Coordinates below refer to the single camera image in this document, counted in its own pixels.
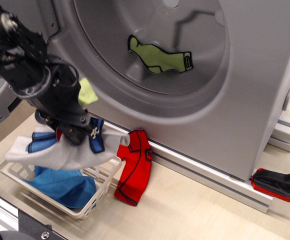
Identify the grey cloth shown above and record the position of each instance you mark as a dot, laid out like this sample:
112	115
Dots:
45	149

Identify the dark blue miniature garment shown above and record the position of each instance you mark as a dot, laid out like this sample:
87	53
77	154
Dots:
97	140

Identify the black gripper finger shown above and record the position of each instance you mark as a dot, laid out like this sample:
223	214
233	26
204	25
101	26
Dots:
45	120
77	134

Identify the red miniature shirt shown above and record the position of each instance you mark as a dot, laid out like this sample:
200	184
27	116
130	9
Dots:
135	176

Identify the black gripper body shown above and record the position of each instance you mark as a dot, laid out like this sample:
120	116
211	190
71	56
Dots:
58	97

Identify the black bracket with screw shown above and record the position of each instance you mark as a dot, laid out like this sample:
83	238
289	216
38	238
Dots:
34	228

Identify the small red garment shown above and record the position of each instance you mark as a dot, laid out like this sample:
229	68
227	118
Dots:
58	134

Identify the light blue cloth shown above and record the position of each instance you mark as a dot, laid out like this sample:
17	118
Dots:
67	187

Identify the red black clamp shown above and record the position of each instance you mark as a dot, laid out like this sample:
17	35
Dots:
272	183

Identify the green miniature garment in drum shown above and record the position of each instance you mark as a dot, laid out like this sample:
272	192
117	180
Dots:
156	60

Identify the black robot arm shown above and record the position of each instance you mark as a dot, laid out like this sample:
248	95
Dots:
23	55

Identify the white plastic laundry basket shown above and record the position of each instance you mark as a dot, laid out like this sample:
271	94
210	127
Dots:
102	174

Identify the light green cloth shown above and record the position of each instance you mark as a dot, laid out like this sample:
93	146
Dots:
86	94

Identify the aluminium profile rail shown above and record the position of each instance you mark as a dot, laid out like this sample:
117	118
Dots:
240	190

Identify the grey toy washing machine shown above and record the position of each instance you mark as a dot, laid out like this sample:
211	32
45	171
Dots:
228	104

